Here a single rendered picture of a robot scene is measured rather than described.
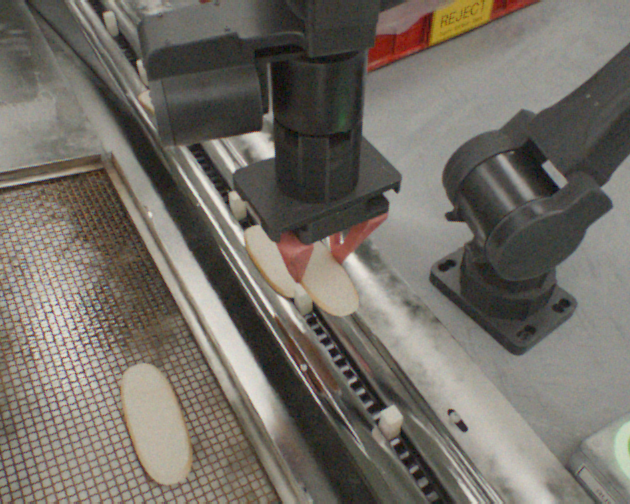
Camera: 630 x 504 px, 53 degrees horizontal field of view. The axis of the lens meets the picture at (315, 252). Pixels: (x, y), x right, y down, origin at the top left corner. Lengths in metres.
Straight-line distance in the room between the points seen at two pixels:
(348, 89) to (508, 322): 0.32
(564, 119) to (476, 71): 0.43
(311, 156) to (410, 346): 0.22
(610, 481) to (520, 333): 0.17
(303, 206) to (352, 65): 0.10
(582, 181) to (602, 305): 0.21
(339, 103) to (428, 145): 0.44
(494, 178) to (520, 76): 0.44
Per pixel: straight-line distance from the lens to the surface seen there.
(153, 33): 0.35
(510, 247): 0.50
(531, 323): 0.62
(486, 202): 0.51
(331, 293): 0.49
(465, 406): 0.53
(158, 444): 0.46
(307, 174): 0.40
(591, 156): 0.51
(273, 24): 0.35
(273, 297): 0.59
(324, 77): 0.36
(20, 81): 0.83
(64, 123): 0.75
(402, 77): 0.91
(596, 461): 0.50
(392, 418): 0.50
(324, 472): 0.53
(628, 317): 0.68
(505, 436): 0.52
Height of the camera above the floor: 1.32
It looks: 49 degrees down
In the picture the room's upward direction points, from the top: straight up
